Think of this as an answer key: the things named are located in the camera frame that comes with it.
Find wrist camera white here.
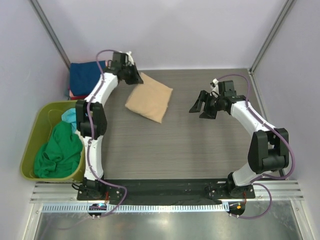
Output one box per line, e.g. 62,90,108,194
125,51,135,65
210,78,219,94

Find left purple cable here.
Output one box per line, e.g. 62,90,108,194
83,49,128,218

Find folded dark blue t shirt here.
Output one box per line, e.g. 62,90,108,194
68,60,107,97

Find left aluminium corner post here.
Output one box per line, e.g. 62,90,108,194
29,0,71,70

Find folded red t shirt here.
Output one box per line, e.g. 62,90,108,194
65,87,87,100

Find green t shirt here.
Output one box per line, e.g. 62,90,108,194
33,121,83,179

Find white slotted cable duct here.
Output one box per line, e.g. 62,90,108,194
42,202,229,214

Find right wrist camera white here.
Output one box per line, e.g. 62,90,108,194
210,78,219,94

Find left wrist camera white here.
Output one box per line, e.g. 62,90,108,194
125,51,135,65

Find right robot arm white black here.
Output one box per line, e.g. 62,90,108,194
189,79,290,198

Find aluminium frame rail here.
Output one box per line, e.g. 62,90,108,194
29,180,304,204

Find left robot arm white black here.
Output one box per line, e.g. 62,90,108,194
75,49,144,200

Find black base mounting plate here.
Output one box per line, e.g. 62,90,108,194
72,178,256,216

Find right aluminium corner post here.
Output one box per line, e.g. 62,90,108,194
248,0,298,75

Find olive green plastic bin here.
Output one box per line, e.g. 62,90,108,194
20,100,86,183

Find light blue t shirt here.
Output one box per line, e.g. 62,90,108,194
61,108,77,132

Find beige t shirt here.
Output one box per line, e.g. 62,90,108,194
125,72,173,124

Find aluminium corner post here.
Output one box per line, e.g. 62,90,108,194
29,0,71,70
248,0,298,75

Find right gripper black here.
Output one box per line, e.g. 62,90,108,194
189,90,225,120

